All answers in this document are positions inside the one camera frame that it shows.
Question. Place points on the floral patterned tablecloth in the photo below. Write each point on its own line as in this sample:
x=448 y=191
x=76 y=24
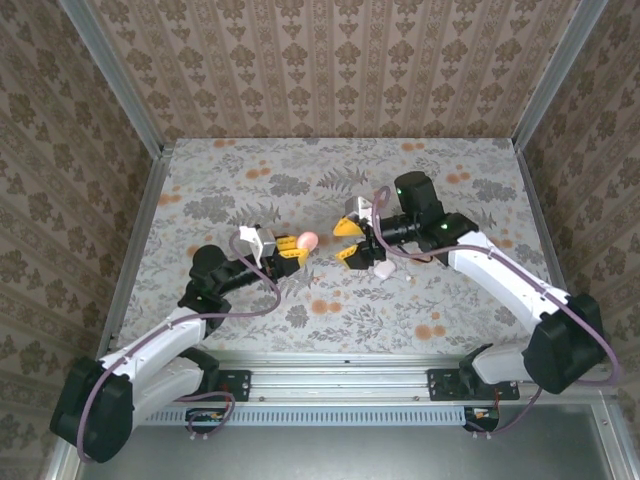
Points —
x=325 y=175

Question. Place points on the pink earbud charging case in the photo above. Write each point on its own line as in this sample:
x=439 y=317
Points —
x=308 y=240

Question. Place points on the aluminium table side rail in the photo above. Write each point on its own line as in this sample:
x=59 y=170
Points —
x=138 y=250
x=541 y=225

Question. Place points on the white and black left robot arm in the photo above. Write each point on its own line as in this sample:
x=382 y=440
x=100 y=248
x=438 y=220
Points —
x=160 y=340

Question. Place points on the aluminium frame post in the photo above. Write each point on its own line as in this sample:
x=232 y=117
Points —
x=557 y=75
x=113 y=75

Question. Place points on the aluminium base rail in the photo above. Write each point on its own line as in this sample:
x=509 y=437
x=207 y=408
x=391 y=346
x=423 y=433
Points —
x=340 y=382

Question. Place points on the white earbud charging case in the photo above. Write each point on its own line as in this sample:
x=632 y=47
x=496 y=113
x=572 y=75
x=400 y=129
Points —
x=385 y=272

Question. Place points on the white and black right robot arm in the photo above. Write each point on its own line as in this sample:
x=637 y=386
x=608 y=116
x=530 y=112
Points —
x=505 y=285

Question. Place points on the aluminium lower frame bar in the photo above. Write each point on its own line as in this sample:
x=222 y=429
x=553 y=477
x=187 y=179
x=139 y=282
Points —
x=57 y=465
x=617 y=440

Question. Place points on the grey metal sheet panel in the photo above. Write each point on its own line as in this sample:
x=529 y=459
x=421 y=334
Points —
x=350 y=455

